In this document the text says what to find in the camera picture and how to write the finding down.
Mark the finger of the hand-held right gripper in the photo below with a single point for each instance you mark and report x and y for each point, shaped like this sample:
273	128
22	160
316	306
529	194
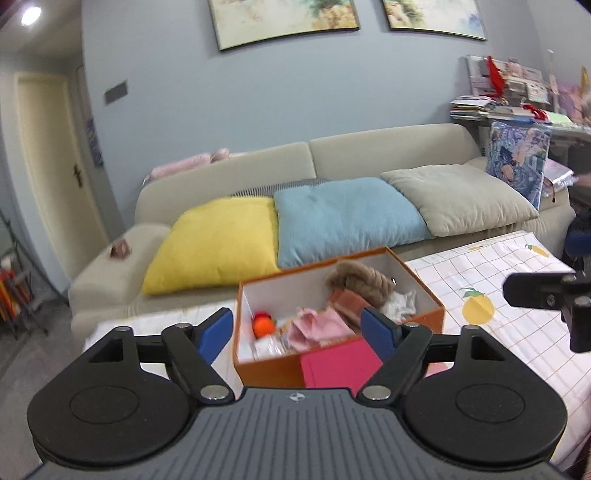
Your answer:
579	244
531	290

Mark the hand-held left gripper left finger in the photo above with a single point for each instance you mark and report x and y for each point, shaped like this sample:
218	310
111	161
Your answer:
217	332

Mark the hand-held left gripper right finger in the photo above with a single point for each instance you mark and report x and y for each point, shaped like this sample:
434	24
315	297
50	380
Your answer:
378	332

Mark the brown fluffy plush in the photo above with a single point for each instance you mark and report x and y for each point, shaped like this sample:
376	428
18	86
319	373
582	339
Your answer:
360	279

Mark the orange storage box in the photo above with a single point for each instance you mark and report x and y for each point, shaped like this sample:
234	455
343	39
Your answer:
268	369

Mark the white cloth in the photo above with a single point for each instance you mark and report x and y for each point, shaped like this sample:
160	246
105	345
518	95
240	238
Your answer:
401	304

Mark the orange ball toy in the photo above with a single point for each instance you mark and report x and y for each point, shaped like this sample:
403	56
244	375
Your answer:
263	325

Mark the shiny plastic bag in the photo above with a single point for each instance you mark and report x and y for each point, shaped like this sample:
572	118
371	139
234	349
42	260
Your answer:
559	175

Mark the lemon print checked blanket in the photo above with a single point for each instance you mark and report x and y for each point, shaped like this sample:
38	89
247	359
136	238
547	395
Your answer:
508	369

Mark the yellow pillow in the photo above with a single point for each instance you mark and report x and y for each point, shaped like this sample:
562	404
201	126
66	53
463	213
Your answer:
212	244

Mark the printed blue bag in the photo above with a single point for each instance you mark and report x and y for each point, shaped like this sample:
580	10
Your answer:
519	161

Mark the beige pillow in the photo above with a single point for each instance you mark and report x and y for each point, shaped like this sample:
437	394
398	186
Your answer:
461	198

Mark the light blue pillow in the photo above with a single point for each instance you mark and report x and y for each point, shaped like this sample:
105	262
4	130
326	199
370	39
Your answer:
341	217

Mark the small brown box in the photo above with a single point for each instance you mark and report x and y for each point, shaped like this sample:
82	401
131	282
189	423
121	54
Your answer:
121	250

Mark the striped cloth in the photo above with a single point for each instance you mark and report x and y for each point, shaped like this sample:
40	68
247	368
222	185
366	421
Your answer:
277	187

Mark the pink plush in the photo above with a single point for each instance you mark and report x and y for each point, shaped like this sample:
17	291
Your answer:
184	165

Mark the stack of books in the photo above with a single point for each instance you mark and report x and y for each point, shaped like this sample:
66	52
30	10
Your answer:
471	108

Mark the beige sofa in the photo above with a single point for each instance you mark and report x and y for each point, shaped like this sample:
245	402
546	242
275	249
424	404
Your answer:
369	147

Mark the red ornament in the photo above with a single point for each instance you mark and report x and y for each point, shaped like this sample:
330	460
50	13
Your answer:
495	76

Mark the metal rack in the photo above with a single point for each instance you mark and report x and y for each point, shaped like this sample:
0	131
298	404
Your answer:
18	286

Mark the cream door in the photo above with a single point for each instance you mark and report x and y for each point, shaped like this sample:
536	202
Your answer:
55	175

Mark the narrow framed painting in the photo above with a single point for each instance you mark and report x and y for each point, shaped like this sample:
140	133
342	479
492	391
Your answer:
434	16

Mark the wide framed painting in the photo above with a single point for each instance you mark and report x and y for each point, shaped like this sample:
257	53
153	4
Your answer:
286	21

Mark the ceiling light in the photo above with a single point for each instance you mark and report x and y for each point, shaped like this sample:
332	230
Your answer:
30	15

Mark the blue wall poster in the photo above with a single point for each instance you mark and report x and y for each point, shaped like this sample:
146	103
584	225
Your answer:
94	143

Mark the grey wall switch panel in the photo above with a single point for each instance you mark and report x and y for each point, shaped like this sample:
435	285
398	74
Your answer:
115	93

